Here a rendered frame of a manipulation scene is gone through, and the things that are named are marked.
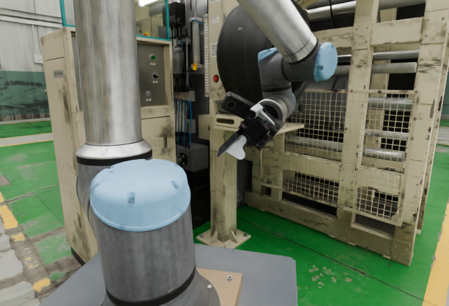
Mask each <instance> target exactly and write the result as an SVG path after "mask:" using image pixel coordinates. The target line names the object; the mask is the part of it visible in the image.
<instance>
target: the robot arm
mask: <svg viewBox="0 0 449 306"><path fill-rule="evenodd" d="M72 1H73V14H74V21H75V29H76V43H77V50H78V64H79V71H80V85H81V93H82V106H83V113H84V127H85V135H86V141H85V143H84V144H83V145H82V147H81V148H80V149H79V150H78V151H77V152H76V160H77V166H78V177H77V181H76V192H77V196H78V199H79V202H80V204H81V205H82V207H83V209H84V212H85V214H86V216H87V218H88V220H89V223H90V226H91V228H92V230H93V232H94V235H95V237H96V240H97V243H98V248H99V251H100V258H101V262H102V270H103V274H104V282H105V286H106V296H105V299H104V304H103V306H210V303H209V296H208V291H207V288H206V286H205V284H204V282H203V280H202V278H201V277H200V275H199V273H198V271H197V270H196V265H195V257H194V241H193V232H192V216H191V207H190V188H189V185H188V181H187V177H186V173H185V171H184V170H183V169H182V168H181V167H179V165H177V164H175V163H173V162H170V161H167V160H160V159H152V146H151V145H150V144H149V143H147V141H145V140H144V139H143V137H142V122H141V109H140V86H139V75H138V52H137V39H136V16H135V4H134V0H72ZM237 2H238V3H239V4H240V6H241V7H242V8H243V9H244V10H245V11H246V12H247V14H248V15H249V16H250V18H251V19H252V20H253V21H254V22H255V23H256V24H257V26H258V27H259V28H260V30H261V31H262V32H263V33H264V34H265V35H266V36H267V38H268V39H269V40H270V42H271V43H272V44H273V45H274V46H275V47H274V48H271V49H267V50H264V51H261V52H260V53H259V54H258V66H259V73H260V79H261V88H262V94H263V100H261V101H260V102H259V103H257V104H254V103H252V102H250V101H248V100H246V99H244V98H242V97H240V96H238V95H236V94H234V93H232V92H228V93H227V94H226V96H225V97H224V99H223V100H222V103H221V107H222V109H224V110H226V111H228V112H230V113H232V114H234V115H236V116H238V117H240V118H242V119H244V120H243V122H242V123H241V125H240V126H239V130H237V131H236V132H235V133H234V134H233V135H232V136H231V137H230V138H229V139H228V140H227V141H226V142H225V143H224V144H223V145H222V146H221V147H220V148H219V149H218V152H217V155H216V156H217V157H218V158H219V157H220V156H221V155H222V154H224V153H225V152H226V153H228V154H230V155H231V156H234V157H235V158H237V159H239V160H242V159H243V158H244V157H245V152H244V150H243V146H244V145H245V143H246V142H247V139H246V138H245V137H244V136H243V134H244V133H245V135H246V136H247V137H248V138H249V139H250V140H249V142H250V143H251V144H252V145H253V146H254V147H256V148H257V149H258V150H259V151H261V150H262V148H263V147H264V146H265V145H266V144H267V142H268V141H269V140H270V139H271V138H272V137H273V136H274V135H275V134H276V133H277V132H278V131H279V130H280V129H281V128H282V127H283V125H284V123H283V122H284V121H285V120H286V119H287V117H289V116H290V115H291V114H292V113H293V111H294V109H295V104H296V101H295V96H294V95H293V93H292V89H291V82H310V81H316V82H319V81H323V80H328V79H329V78H330V77H331V76H332V75H333V74H334V72H335V69H336V67H337V51H336V48H335V46H334V45H333V44H332V43H328V42H325V43H321V42H320V41H319V40H318V38H317V36H316V35H315V34H314V33H313V32H312V31H311V30H310V28H309V27H308V25H307V24H306V22H305V21H304V19H303V18H302V16H301V15H300V14H299V12H298V10H297V9H296V8H295V6H294V4H293V3H292V2H291V0H237ZM239 138H240V139H239ZM238 139H239V140H238ZM237 140H238V141H237ZM236 141H237V142H236ZM235 142H236V143H235ZM258 145H259V146H258Z"/></svg>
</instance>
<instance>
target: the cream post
mask: <svg viewBox="0 0 449 306"><path fill-rule="evenodd" d="M238 5H239V3H238V2H237V0H220V1H217V2H215V3H210V0H208V55H209V116H210V100H211V99H219V98H224V97H225V96H226V94H227V92H226V90H225V88H224V86H223V84H222V82H221V80H220V76H219V73H218V68H217V62H216V57H211V44H212V43H217V42H218V37H219V33H220V29H221V27H222V24H223V22H224V20H225V18H226V17H227V15H228V14H229V13H230V12H231V11H232V10H233V9H234V8H235V7H236V6H238ZM213 17H219V22H218V23H212V18H213ZM215 76H217V77H218V81H214V77H215ZM234 133H235V132H233V131H228V130H220V129H215V128H214V117H211V116H210V233H211V236H212V237H213V235H214V233H215V231H217V239H218V240H219V241H221V242H222V243H225V242H227V241H228V240H230V239H231V231H233V232H234V234H235V235H236V234H237V158H235V157H234V156H231V155H230V154H228V153H226V152H225V153H224V154H222V155H221V156H220V157H219V158H218V157H217V156H216V155H217V152H218V149H219V148H220V147H221V146H222V145H223V144H224V143H225V142H226V141H227V140H228V139H229V138H230V137H231V136H232V135H233V134H234Z"/></svg>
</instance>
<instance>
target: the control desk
mask: <svg viewBox="0 0 449 306"><path fill-rule="evenodd" d="M136 39H137V52H138V75H139V86H140V109H141V122H142V137H143V139H144V140H145V141H147V143H149V144H150V145H151V146H152V159H160V160H167V161H170V162H173V163H175V164H176V143H175V125H174V107H173V106H174V87H173V69H172V42H171V41H164V40H159V39H150V38H145V37H136ZM40 42H41V51H42V57H43V66H44V72H45V82H46V87H47V97H48V102H49V112H50V118H51V127H52V133H53V143H54V148H55V157H56V163H57V173H58V178H59V188H60V193H61V203H62V208H63V218H64V224H65V233H66V239H67V242H68V244H69V245H70V247H71V253H72V255H73V256H74V257H75V258H76V260H77V261H78V262H79V264H80V265H81V266H84V265H85V264H86V263H87V262H88V261H89V260H90V259H91V258H92V257H93V256H94V255H96V254H97V253H98V252H99V248H98V243H97V240H96V237H95V235H94V232H93V230H92V228H91V226H90V223H89V220H88V218H87V216H86V214H85V212H84V209H83V207H82V205H81V204H80V202H79V199H78V196H77V192H76V181H77V177H78V166H77V160H76V152H77V151H78V150H79V149H80V148H81V147H82V145H83V144H84V143H85V141H86V135H85V127H84V113H83V106H82V93H81V85H80V71H79V64H78V50H77V43H76V29H75V27H64V28H62V29H59V30H57V31H54V32H52V33H50V34H47V35H44V36H43V37H40Z"/></svg>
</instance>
